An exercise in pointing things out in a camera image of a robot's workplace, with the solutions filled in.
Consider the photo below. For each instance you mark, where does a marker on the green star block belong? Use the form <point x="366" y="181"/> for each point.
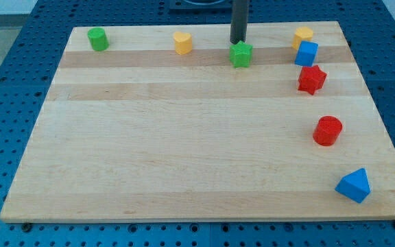
<point x="240" y="54"/>

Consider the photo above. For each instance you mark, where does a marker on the red star block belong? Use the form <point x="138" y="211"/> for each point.
<point x="311" y="79"/>

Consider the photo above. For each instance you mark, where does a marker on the blue cube block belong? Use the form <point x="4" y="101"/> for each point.
<point x="306" y="54"/>

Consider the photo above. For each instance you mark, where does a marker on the yellow hexagon block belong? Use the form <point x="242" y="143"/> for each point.
<point x="301" y="34"/>

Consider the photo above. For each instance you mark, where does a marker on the wooden board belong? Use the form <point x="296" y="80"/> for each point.
<point x="139" y="133"/>

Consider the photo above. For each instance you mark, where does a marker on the yellow heart block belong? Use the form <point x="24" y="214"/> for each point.
<point x="183" y="42"/>

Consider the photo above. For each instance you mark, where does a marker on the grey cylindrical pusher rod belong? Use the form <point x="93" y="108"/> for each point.
<point x="239" y="21"/>

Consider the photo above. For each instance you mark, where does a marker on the green cylinder block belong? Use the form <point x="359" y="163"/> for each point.
<point x="98" y="38"/>

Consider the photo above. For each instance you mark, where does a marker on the red cylinder block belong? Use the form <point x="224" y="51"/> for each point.
<point x="327" y="130"/>

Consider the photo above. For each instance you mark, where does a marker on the blue triangular prism block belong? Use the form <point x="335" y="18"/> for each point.
<point x="355" y="185"/>

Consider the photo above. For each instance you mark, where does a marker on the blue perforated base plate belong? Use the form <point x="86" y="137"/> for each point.
<point x="28" y="69"/>

